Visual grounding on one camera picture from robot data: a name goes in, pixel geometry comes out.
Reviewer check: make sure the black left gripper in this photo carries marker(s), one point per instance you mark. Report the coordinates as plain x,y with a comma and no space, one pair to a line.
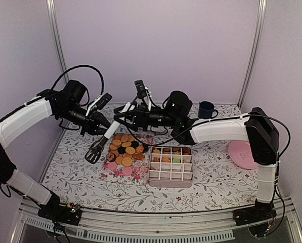
92,123

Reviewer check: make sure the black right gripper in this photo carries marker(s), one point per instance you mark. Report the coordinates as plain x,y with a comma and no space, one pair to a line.
139,117

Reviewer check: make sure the silver white tongs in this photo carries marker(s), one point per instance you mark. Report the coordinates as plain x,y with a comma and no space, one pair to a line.
95,150

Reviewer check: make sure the orange leaf cookie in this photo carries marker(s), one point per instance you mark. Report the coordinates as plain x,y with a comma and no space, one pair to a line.
156,151

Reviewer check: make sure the pink sandwich cookie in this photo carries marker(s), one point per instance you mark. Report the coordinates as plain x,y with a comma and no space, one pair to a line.
127,171
112,166

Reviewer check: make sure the green sandwich cookie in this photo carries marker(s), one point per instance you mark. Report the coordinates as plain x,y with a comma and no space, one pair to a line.
176,160

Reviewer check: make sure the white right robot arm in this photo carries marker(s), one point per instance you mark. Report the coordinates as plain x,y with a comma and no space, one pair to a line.
251,132

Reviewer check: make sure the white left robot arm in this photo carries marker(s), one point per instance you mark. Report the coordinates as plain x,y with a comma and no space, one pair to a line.
20,139

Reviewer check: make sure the floral rectangular tray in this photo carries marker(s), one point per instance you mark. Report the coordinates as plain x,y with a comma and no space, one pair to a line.
130,154

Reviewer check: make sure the pink divided cookie tin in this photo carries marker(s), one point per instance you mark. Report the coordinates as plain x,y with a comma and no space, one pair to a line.
165,174

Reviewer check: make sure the dark blue mug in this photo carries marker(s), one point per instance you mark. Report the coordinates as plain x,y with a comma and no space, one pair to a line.
207,110

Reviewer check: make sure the pink plate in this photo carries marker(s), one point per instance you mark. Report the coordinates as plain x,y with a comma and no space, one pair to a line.
241,155

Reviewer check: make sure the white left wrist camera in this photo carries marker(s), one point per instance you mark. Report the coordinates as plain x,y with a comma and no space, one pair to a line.
98,103

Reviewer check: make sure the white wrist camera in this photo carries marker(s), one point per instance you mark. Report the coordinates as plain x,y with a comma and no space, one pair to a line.
98,103
143,92

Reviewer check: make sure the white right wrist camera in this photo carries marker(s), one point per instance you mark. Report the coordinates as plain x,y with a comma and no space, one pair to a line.
143,92

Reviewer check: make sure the left aluminium frame post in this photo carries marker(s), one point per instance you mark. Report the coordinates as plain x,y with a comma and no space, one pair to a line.
52,15

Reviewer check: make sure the aluminium frame post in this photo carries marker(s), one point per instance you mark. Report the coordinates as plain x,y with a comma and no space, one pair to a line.
52,15
260,19

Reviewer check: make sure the front aluminium rail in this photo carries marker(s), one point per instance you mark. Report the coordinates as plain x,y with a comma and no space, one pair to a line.
111,226

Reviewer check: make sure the right aluminium frame post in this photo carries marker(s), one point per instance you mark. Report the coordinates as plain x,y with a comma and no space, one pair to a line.
260,19

